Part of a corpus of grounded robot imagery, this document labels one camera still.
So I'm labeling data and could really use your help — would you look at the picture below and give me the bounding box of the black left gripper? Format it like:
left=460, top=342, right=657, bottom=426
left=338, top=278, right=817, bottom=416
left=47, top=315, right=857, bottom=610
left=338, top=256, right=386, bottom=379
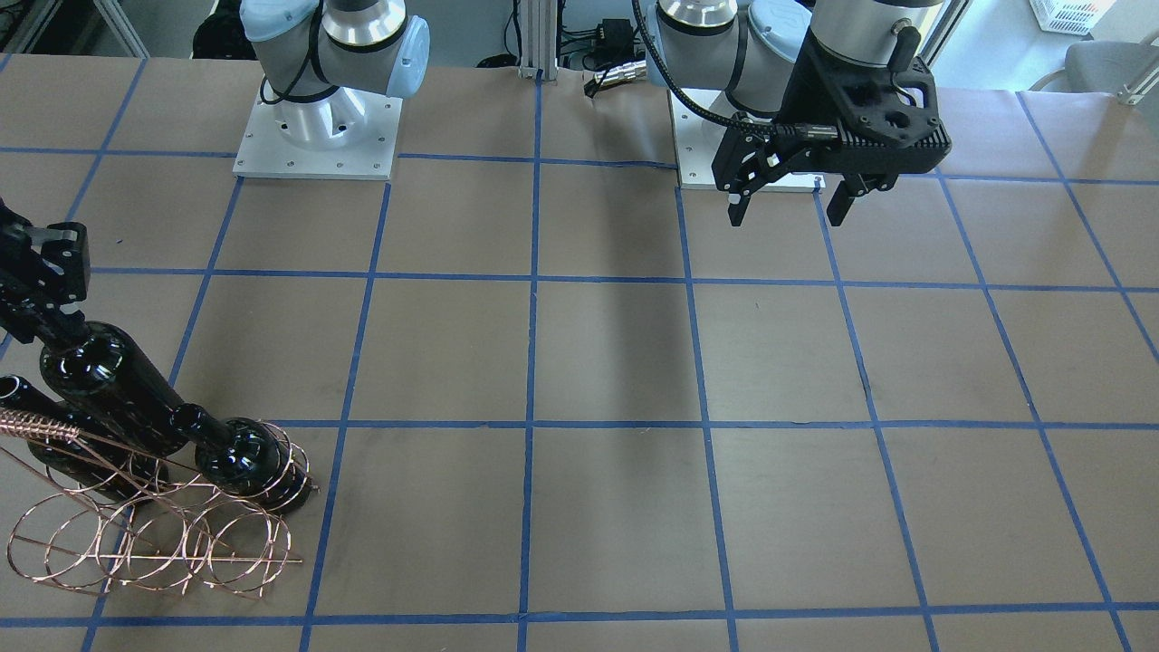
left=712, top=41, right=953, bottom=227

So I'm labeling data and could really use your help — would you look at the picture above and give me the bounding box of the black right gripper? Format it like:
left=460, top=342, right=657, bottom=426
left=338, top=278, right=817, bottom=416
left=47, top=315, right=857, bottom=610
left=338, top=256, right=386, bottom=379
left=1, top=204, right=92, bottom=345

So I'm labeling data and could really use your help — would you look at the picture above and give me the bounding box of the dark glass wine bottle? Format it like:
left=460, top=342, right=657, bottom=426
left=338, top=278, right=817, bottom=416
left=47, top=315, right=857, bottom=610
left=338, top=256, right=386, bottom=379
left=38, top=321, right=189, bottom=457

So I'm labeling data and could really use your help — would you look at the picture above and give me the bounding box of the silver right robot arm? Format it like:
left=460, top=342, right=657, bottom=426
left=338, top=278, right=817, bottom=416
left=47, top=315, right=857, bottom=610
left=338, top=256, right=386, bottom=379
left=3, top=1, right=430, bottom=343

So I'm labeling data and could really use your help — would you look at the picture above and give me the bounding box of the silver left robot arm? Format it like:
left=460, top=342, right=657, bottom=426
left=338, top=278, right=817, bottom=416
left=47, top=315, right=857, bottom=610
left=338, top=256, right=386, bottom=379
left=632, top=1, right=953, bottom=226

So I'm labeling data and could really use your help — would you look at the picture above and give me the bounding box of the dark wine bottle in basket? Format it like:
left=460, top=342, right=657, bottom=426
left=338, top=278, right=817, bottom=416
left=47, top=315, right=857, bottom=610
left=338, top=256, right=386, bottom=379
left=170, top=403, right=315, bottom=515

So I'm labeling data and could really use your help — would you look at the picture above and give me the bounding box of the grey chair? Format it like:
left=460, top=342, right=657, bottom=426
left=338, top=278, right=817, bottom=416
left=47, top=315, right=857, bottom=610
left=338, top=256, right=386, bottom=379
left=1030, top=41, right=1158, bottom=103

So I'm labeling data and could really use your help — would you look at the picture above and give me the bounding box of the white plastic crate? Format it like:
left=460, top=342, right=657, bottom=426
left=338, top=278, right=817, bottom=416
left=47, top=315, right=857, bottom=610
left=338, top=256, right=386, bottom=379
left=1028, top=0, right=1115, bottom=36

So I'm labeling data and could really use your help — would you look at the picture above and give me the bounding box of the brown paper table mat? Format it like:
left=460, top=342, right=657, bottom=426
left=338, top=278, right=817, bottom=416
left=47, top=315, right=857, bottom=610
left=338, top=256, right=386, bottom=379
left=3, top=54, right=1158, bottom=651

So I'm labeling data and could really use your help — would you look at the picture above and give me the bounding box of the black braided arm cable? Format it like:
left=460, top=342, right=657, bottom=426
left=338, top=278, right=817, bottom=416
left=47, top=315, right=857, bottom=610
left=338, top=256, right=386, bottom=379
left=630, top=0, right=838, bottom=141

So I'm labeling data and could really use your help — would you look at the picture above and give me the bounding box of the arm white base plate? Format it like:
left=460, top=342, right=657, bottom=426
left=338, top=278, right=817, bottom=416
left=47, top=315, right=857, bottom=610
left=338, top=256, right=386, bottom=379
left=233, top=88, right=404, bottom=182
left=668, top=89, right=828, bottom=193

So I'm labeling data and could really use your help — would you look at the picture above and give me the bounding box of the copper wire wine basket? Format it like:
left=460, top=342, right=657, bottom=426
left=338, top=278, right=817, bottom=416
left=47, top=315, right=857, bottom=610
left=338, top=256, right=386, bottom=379
left=3, top=409, right=302, bottom=601

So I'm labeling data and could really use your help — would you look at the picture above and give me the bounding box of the aluminium frame post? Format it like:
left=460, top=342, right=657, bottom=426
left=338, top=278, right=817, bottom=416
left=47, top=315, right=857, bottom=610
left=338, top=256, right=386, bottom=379
left=516, top=1, right=561, bottom=83

